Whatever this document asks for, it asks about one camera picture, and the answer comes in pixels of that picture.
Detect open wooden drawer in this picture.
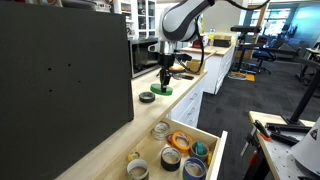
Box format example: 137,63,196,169
91,116,229,180

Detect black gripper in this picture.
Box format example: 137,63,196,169
157,53,176,93

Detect black orange clamp tools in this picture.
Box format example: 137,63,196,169
253,119,313,146

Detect black hand tool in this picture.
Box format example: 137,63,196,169
172,73,195,81

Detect black red hanging clamp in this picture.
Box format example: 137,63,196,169
240,128,269,180

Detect dark office desk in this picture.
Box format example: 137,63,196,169
276,46,320,84

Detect blue office chair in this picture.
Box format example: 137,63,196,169
249,46,278,75

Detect blue tape roll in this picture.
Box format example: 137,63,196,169
182,157,207,180

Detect white drawer cabinet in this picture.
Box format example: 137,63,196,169
166,78,206,129

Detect yellow floor mat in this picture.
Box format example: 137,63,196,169
229,71,256,83

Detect small yellow tape roll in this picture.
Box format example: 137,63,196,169
127,151,140,162

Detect red tape roll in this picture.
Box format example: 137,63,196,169
165,133,175,146

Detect large black panel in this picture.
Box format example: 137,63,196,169
0,1,135,180

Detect clear tape roll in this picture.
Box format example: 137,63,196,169
150,121,172,141

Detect wooden perforated table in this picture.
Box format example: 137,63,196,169
248,110,320,180

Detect white shelf unit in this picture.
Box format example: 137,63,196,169
113,0,157,39

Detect black case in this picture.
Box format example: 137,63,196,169
213,39,233,48

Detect black equipment stand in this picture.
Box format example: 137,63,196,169
230,24,264,73

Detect white cabinet wooden top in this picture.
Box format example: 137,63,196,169
181,44,236,96

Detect small cardboard box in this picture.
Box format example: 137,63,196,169
185,59,207,75

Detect black stand post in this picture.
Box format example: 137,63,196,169
281,66,320,126

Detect green masking tape roll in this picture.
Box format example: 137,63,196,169
149,83,174,97

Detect black brown tape roll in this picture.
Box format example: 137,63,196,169
160,146,182,172

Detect orange tape roll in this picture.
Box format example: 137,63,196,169
171,130,194,154

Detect white grey tape roll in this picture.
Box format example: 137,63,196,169
126,158,150,180

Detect grey teal tape roll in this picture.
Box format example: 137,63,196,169
189,141,210,163

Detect white cone-shaped base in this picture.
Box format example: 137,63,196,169
289,116,320,178

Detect black microwave oven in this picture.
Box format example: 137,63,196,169
128,36,161,79

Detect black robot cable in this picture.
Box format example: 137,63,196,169
175,0,272,75

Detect yellow bottle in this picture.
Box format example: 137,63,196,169
208,29,216,46

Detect orange yellow disc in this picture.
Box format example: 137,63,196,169
168,64,187,74

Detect red white box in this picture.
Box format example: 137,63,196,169
192,39,204,50

